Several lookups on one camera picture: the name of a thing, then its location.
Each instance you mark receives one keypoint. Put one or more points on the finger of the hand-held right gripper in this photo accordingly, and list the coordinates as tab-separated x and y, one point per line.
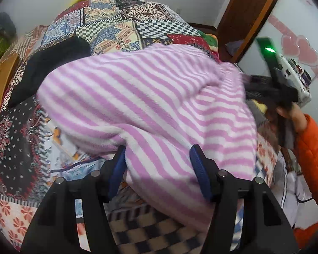
261	80
259	95

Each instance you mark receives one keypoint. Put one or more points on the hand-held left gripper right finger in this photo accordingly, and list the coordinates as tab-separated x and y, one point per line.
200	174

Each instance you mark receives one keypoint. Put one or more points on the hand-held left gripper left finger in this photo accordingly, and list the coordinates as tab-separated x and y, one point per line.
116	172

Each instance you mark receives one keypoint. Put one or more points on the pink white striped pants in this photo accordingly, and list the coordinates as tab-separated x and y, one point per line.
148	98

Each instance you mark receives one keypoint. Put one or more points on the person's right hand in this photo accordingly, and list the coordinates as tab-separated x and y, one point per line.
296	117

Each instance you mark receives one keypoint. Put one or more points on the grey knitted cloth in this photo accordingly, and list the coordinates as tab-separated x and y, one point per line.
258	113

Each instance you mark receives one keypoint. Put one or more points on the white sliding door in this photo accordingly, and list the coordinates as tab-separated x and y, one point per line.
302	26

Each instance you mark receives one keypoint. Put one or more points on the brown wooden door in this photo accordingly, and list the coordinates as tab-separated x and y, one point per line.
249	13

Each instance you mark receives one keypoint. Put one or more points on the white garment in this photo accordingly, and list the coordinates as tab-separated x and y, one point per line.
288	187

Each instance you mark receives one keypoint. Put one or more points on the person's orange jacket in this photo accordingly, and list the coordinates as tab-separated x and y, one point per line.
306	235

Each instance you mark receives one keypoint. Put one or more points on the black cloth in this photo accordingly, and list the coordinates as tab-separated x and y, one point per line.
50	63

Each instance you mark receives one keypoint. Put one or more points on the yellow wooden cabinet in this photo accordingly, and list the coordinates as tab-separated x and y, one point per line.
2	84

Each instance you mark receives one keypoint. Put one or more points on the patchwork patterned bedspread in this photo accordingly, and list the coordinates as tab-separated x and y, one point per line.
108	26

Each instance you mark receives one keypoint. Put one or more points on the pile of clothes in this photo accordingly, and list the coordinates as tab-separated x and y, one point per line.
1	25

